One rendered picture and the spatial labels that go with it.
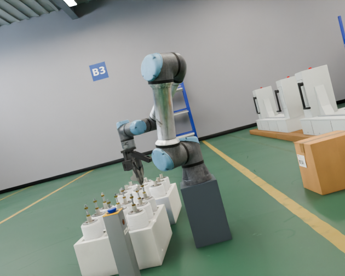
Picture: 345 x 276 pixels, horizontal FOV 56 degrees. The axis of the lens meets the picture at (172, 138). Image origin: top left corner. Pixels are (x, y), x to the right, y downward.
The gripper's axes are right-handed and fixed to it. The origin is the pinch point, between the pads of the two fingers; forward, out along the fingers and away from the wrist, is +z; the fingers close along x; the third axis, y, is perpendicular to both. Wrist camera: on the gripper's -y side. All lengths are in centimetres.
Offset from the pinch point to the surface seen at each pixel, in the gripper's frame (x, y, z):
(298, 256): 31, -74, 34
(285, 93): -307, -75, -26
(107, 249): 34.1, 8.5, 21.9
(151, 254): 29.3, -11.3, 28.2
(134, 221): 27.6, -6.1, 12.5
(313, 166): -41, -87, 18
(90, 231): 32.9, 16.0, 12.4
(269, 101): -442, -43, -20
